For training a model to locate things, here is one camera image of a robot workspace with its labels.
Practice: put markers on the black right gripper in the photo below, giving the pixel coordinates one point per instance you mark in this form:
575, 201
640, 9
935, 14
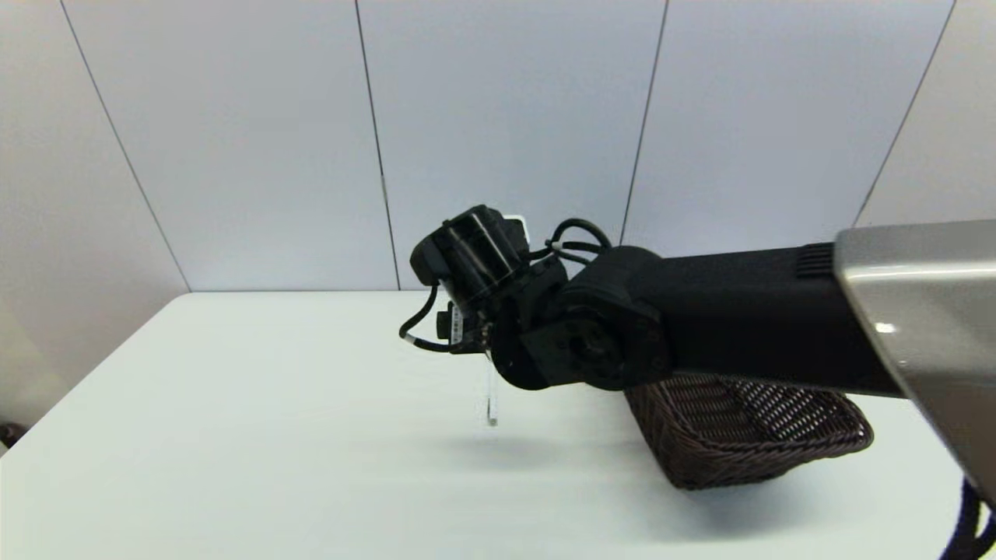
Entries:
475, 253

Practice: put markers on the white stylus pen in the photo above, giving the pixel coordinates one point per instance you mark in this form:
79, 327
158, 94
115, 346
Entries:
492, 404

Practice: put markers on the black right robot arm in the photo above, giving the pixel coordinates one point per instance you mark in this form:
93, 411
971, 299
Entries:
739, 311

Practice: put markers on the dark brown wicker basket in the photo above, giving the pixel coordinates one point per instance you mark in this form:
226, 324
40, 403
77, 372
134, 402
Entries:
739, 443

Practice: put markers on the dark floor object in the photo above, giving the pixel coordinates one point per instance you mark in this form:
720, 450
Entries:
9, 435

